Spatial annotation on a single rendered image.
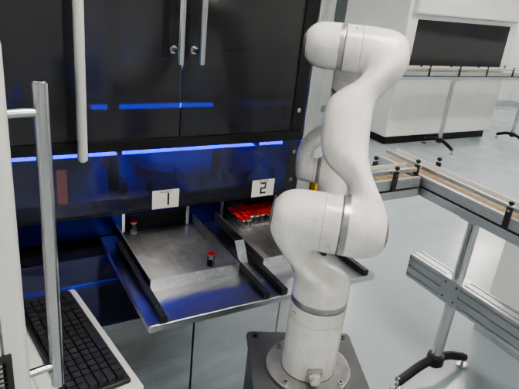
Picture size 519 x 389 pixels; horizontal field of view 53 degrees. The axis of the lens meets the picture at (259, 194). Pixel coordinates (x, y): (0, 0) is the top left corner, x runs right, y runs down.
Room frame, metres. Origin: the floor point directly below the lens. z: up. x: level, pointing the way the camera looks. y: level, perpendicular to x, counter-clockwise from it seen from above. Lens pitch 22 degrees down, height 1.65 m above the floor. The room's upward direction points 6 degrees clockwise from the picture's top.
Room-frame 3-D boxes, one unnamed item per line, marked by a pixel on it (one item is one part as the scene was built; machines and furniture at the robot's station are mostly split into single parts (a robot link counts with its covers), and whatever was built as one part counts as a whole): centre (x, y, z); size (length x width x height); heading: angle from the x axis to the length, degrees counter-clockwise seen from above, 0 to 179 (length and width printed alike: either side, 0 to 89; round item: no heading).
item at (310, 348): (0.94, -0.15, 0.95); 0.19 x 0.19 x 0.18
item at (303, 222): (0.94, -0.12, 1.16); 0.19 x 0.12 x 0.24; 83
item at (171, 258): (1.35, 0.23, 0.90); 0.34 x 0.26 x 0.04; 32
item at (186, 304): (1.38, 0.05, 0.87); 0.70 x 0.48 x 0.02; 122
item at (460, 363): (1.98, -0.90, 0.07); 0.50 x 0.08 x 0.14; 122
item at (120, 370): (1.00, 0.42, 0.82); 0.40 x 0.14 x 0.02; 40
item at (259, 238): (1.53, -0.05, 0.90); 0.34 x 0.26 x 0.04; 32
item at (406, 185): (2.03, -0.38, 0.92); 0.69 x 0.16 x 0.16; 122
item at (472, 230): (1.98, -0.90, 0.46); 0.09 x 0.09 x 0.77; 32
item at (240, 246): (1.31, 0.01, 0.91); 0.14 x 0.03 x 0.06; 31
